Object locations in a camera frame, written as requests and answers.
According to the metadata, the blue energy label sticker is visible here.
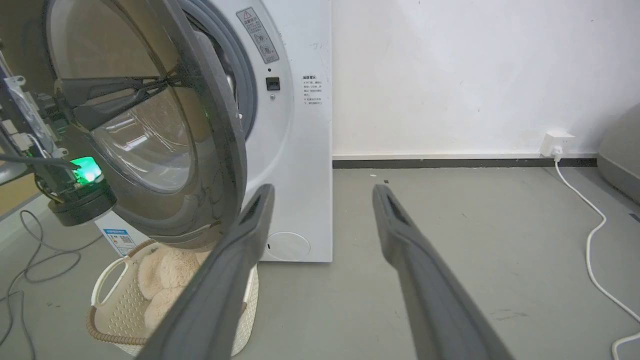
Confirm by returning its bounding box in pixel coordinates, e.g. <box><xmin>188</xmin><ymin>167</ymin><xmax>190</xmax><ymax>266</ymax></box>
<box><xmin>102</xmin><ymin>228</ymin><xmax>137</xmax><ymax>257</ymax></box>

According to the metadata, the white wall socket plug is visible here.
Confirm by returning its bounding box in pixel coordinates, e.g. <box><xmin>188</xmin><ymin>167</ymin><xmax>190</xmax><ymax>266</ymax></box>
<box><xmin>539</xmin><ymin>130</ymin><xmax>576</xmax><ymax>162</ymax></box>

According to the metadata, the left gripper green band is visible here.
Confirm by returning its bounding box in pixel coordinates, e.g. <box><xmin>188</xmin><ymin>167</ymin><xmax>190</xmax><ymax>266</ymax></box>
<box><xmin>0</xmin><ymin>64</ymin><xmax>172</xmax><ymax>193</ymax></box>

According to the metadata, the white woven laundry basket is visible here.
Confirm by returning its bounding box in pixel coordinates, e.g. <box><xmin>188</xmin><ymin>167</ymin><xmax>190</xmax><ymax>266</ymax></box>
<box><xmin>85</xmin><ymin>238</ymin><xmax>260</xmax><ymax>357</ymax></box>

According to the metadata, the black text instruction sticker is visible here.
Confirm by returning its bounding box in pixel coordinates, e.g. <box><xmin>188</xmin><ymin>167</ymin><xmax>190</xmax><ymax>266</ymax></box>
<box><xmin>301</xmin><ymin>74</ymin><xmax>325</xmax><ymax>107</ymax></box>

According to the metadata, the dark grey round washer door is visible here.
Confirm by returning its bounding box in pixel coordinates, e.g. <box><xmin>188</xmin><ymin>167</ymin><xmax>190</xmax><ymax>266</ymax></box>
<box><xmin>44</xmin><ymin>0</ymin><xmax>249</xmax><ymax>251</ymax></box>

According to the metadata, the grey floor cable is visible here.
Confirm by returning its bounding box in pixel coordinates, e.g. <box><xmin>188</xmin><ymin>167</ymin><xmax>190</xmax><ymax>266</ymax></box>
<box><xmin>18</xmin><ymin>209</ymin><xmax>104</xmax><ymax>284</ymax></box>
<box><xmin>0</xmin><ymin>280</ymin><xmax>37</xmax><ymax>360</ymax></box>

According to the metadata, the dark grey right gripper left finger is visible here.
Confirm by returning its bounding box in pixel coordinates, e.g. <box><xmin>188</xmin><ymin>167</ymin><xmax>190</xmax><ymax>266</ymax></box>
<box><xmin>135</xmin><ymin>183</ymin><xmax>276</xmax><ymax>360</ymax></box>

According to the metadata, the grey warning label sticker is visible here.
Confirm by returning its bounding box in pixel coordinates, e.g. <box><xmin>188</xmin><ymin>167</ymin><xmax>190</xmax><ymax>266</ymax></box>
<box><xmin>236</xmin><ymin>6</ymin><xmax>280</xmax><ymax>65</ymax></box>

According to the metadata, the white power cable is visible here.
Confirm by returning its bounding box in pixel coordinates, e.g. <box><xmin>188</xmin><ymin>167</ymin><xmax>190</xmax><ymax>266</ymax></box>
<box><xmin>552</xmin><ymin>159</ymin><xmax>640</xmax><ymax>360</ymax></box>

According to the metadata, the round white filter cover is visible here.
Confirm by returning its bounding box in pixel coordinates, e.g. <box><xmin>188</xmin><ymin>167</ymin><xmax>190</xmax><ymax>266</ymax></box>
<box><xmin>264</xmin><ymin>231</ymin><xmax>312</xmax><ymax>262</ymax></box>

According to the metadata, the beige plush toy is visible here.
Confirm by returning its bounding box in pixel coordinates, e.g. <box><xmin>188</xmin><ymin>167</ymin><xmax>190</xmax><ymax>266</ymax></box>
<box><xmin>137</xmin><ymin>247</ymin><xmax>212</xmax><ymax>337</ymax></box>

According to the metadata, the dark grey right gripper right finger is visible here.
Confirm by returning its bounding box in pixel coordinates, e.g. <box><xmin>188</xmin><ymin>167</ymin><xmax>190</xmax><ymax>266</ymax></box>
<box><xmin>372</xmin><ymin>183</ymin><xmax>516</xmax><ymax>360</ymax></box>

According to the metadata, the grey rubber door gasket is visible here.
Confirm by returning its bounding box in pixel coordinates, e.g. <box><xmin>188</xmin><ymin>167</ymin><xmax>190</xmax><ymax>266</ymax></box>
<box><xmin>181</xmin><ymin>0</ymin><xmax>259</xmax><ymax>144</ymax></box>

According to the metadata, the white washing machine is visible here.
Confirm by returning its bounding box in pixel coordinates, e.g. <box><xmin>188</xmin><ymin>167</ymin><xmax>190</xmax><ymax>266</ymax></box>
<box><xmin>95</xmin><ymin>0</ymin><xmax>334</xmax><ymax>264</ymax></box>

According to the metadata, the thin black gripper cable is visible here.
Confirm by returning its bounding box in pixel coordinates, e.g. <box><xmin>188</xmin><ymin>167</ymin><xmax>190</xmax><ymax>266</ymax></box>
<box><xmin>0</xmin><ymin>153</ymin><xmax>77</xmax><ymax>170</ymax></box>

